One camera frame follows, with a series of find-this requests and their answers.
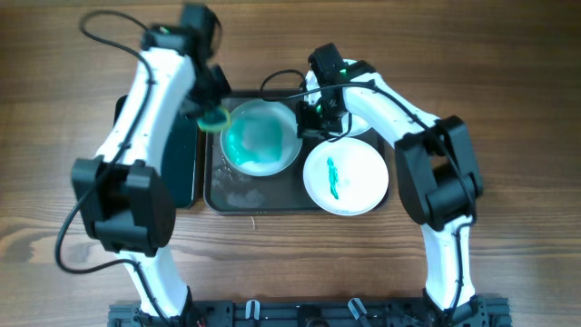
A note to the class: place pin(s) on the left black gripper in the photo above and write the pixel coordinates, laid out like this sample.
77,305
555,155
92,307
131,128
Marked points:
209,97

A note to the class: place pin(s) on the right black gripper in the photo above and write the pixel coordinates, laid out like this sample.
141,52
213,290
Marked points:
307,121

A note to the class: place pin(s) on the white plate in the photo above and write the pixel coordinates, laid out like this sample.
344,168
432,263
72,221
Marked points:
348,177
358,123
262,139

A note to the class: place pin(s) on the green yellow sponge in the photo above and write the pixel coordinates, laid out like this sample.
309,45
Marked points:
215,121

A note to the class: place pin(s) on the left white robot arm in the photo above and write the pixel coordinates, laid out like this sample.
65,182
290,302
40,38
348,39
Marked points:
121,196

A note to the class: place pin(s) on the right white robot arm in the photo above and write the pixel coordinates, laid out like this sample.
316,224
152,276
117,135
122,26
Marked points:
437,171

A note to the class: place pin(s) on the small black water container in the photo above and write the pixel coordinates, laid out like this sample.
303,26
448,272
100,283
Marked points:
178,177

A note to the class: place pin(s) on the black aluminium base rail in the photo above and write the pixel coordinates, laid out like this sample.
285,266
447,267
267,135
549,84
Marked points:
480,311

